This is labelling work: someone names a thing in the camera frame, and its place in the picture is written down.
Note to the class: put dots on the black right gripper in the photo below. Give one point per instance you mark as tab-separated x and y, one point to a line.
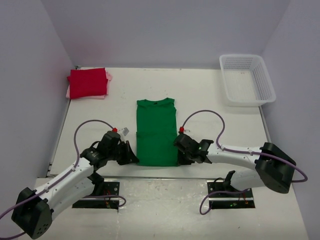
182	161

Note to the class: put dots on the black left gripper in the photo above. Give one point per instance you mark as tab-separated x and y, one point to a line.
129	157

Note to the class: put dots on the green t shirt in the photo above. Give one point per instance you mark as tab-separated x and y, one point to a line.
156	130

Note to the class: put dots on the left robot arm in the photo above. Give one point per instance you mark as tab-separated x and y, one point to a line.
36	209

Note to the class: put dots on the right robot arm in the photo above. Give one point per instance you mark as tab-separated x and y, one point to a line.
265	166

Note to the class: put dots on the red folded t shirt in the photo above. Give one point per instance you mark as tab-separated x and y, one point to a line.
87	83

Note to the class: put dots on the pink folded t shirt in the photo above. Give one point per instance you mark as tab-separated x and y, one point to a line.
107	80

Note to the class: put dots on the white plastic basket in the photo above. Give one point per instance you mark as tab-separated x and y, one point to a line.
246	80

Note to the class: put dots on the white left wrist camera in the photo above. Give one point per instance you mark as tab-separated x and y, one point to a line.
124	131

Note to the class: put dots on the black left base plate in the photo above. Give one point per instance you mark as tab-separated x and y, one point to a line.
98	200

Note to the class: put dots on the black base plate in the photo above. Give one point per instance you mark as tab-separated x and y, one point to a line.
232	201
98	200

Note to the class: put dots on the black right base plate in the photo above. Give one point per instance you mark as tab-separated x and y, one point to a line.
232	201

